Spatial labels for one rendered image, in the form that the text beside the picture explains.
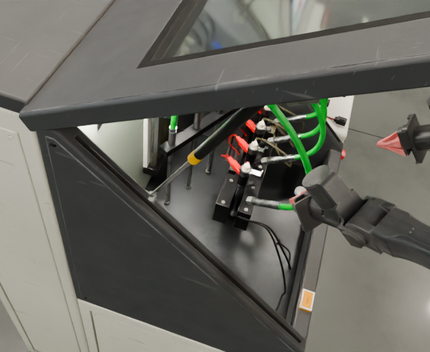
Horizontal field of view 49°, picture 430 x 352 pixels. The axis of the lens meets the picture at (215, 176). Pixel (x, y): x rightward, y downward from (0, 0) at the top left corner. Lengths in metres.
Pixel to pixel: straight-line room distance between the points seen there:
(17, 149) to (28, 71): 0.14
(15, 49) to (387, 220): 0.65
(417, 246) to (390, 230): 0.05
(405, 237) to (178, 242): 0.39
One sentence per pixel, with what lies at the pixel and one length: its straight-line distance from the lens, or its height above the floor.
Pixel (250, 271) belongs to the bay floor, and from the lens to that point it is 1.36.
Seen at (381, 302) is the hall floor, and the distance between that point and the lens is 2.45.
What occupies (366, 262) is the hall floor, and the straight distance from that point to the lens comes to 2.52.
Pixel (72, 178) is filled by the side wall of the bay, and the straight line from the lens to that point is 0.85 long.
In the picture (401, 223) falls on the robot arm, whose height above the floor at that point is 1.43.
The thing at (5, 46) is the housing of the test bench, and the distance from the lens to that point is 0.86.
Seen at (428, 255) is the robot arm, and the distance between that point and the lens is 0.75.
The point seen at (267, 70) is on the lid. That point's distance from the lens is 0.54.
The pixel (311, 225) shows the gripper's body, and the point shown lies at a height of 1.24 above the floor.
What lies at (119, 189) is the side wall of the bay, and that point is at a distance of 0.82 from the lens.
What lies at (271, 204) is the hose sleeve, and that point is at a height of 1.15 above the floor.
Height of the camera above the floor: 2.02
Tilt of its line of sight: 51 degrees down
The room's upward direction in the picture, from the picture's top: 12 degrees clockwise
